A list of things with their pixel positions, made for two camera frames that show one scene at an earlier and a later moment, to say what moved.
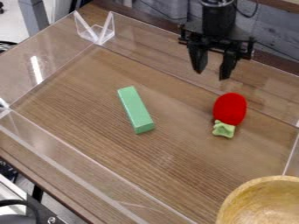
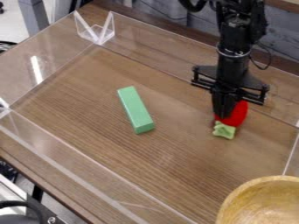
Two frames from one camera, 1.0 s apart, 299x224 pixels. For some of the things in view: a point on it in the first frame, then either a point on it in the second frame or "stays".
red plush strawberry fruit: (229, 112) stays
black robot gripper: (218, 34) -> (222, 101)
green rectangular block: (138, 115) stays
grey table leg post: (34, 16) stays
